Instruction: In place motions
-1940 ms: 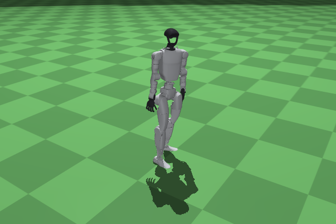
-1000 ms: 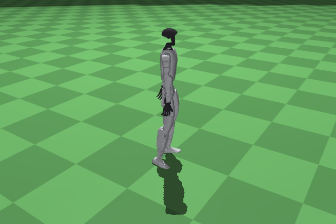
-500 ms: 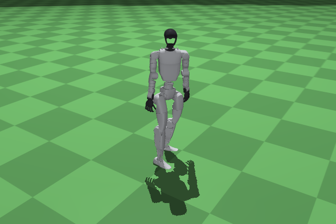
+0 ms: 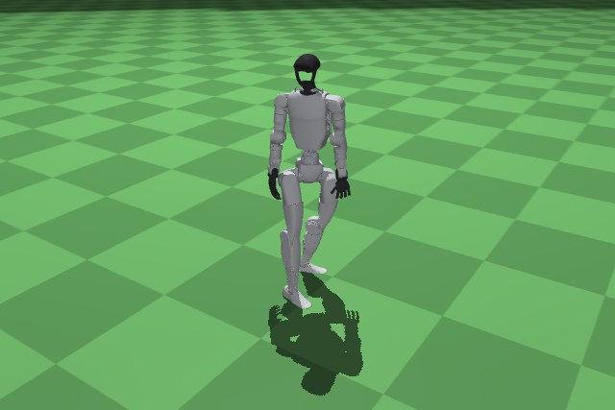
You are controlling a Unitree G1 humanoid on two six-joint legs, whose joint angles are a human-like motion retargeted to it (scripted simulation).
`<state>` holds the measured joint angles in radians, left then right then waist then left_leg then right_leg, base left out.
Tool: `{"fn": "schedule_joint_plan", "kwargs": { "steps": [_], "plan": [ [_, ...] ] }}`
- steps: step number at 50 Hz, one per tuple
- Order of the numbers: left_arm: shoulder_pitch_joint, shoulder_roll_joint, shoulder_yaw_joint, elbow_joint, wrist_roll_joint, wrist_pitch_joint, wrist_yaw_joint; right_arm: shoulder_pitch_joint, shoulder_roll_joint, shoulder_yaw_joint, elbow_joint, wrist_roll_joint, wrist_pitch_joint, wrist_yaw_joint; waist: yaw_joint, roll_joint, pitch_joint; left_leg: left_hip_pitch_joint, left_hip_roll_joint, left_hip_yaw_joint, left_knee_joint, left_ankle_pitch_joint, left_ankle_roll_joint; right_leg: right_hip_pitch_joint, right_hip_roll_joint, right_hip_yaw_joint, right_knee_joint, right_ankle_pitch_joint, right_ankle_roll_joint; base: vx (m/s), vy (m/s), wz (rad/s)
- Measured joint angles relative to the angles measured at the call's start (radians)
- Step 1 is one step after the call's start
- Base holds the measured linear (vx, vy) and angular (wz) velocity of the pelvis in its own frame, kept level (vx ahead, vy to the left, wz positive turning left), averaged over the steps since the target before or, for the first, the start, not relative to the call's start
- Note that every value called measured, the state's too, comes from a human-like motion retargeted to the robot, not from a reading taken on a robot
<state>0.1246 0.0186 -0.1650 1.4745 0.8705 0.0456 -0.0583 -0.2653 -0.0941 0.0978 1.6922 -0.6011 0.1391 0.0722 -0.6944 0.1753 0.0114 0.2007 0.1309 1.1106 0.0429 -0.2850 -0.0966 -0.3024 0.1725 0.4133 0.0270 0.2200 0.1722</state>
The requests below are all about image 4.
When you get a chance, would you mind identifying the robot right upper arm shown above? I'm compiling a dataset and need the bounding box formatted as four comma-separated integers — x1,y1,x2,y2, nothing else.
271,93,290,144

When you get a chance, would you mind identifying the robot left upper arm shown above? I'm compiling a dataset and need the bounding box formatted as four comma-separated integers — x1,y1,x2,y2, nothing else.
325,94,346,146

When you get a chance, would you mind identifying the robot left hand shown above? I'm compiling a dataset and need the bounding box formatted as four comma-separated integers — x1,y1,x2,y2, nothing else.
331,169,351,199

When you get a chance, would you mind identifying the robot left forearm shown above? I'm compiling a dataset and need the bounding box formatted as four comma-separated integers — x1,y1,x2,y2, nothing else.
333,134,347,178

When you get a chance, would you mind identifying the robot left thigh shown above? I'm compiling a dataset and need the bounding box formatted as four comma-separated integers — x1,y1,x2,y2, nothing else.
305,167,338,235

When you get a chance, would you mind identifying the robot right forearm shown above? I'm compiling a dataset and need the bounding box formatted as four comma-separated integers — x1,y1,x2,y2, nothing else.
267,132,283,174

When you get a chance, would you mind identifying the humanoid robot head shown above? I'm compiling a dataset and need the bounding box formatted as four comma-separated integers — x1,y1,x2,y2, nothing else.
293,54,321,95

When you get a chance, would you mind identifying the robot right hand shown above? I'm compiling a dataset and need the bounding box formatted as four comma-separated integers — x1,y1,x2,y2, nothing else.
268,168,281,200

